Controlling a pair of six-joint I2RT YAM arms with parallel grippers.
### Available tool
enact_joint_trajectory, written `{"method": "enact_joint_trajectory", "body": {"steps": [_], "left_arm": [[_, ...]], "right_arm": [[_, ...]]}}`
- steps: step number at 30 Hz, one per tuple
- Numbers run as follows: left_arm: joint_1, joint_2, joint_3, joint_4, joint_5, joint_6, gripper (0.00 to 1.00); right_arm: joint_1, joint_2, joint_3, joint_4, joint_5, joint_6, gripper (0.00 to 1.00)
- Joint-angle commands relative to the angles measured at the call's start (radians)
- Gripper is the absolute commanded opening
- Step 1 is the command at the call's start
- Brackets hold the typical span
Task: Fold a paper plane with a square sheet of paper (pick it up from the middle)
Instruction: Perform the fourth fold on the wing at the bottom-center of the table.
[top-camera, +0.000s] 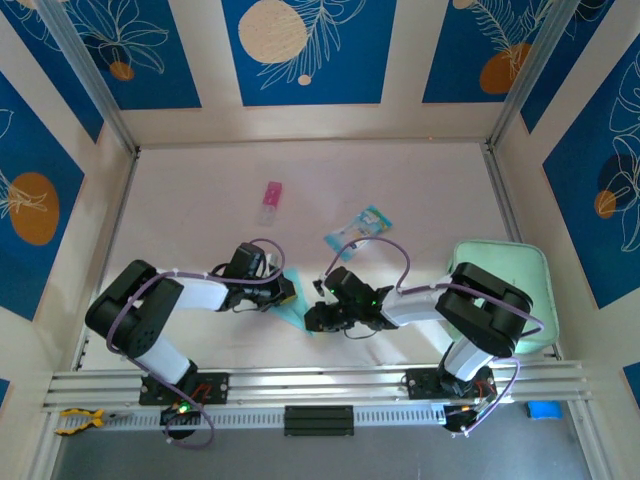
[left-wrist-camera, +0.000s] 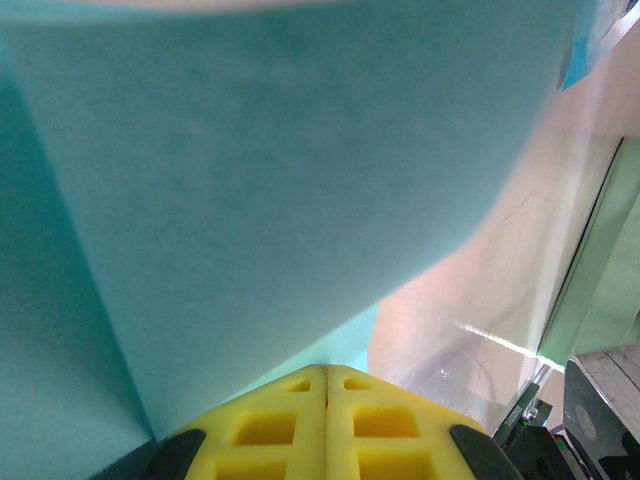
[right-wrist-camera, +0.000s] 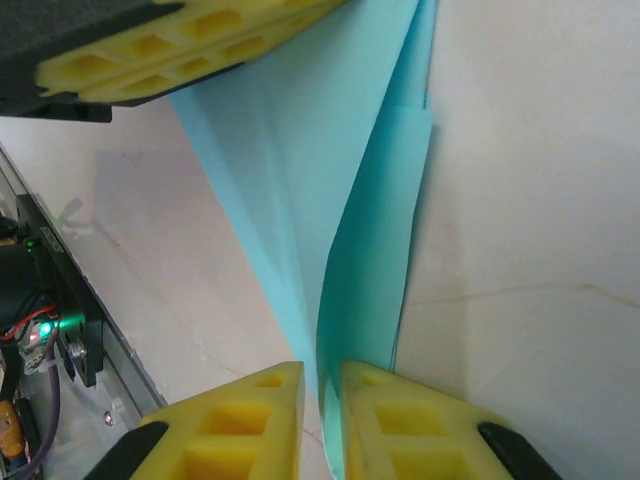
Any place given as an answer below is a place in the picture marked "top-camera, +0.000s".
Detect light blue paper sheet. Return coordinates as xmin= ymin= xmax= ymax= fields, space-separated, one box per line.
xmin=269 ymin=267 xmax=321 ymax=337

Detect blue white snack packet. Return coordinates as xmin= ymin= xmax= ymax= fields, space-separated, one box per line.
xmin=323 ymin=203 xmax=395 ymax=262

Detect black ribbed block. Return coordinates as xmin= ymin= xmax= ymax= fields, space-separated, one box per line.
xmin=283 ymin=405 xmax=355 ymax=437

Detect black electronics board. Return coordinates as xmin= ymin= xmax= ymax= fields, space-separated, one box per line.
xmin=159 ymin=402 xmax=201 ymax=441
xmin=443 ymin=399 xmax=496 ymax=437

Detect mint green tray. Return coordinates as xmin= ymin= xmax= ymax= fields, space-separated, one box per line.
xmin=446 ymin=239 xmax=560 ymax=357

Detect small blue foam block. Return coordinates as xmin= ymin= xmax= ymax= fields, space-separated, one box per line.
xmin=527 ymin=400 xmax=564 ymax=421

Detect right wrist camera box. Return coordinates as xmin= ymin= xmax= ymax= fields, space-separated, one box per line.
xmin=312 ymin=267 xmax=387 ymax=306

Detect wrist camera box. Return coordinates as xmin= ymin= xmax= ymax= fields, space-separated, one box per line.
xmin=312 ymin=267 xmax=387 ymax=306
xmin=227 ymin=243 xmax=282 ymax=281

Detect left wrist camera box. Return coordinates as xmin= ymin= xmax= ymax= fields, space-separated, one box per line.
xmin=227 ymin=243 xmax=282 ymax=281

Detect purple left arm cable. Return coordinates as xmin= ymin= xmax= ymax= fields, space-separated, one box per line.
xmin=106 ymin=237 xmax=286 ymax=450

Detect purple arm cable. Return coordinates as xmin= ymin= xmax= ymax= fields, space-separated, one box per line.
xmin=323 ymin=236 xmax=545 ymax=440
xmin=106 ymin=237 xmax=286 ymax=450

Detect aluminium mounting rail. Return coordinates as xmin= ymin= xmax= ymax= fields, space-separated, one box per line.
xmin=42 ymin=364 xmax=594 ymax=412

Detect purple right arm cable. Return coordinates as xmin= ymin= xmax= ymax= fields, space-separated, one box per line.
xmin=323 ymin=236 xmax=545 ymax=440

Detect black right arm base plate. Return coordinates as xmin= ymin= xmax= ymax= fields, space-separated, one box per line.
xmin=405 ymin=368 xmax=496 ymax=401

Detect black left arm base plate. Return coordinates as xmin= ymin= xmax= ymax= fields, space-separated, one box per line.
xmin=138 ymin=372 xmax=231 ymax=406

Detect slotted grey cable tray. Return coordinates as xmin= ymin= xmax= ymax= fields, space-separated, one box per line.
xmin=54 ymin=403 xmax=449 ymax=435

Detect aluminium side rail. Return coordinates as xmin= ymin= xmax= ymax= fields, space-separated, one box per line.
xmin=73 ymin=149 xmax=140 ymax=372
xmin=482 ymin=142 xmax=561 ymax=362

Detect yellow handled pliers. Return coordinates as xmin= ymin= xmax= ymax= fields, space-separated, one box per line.
xmin=54 ymin=407 xmax=134 ymax=436

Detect aluminium frame post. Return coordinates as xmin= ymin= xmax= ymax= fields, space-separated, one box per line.
xmin=37 ymin=0 xmax=140 ymax=154
xmin=487 ymin=0 xmax=586 ymax=151

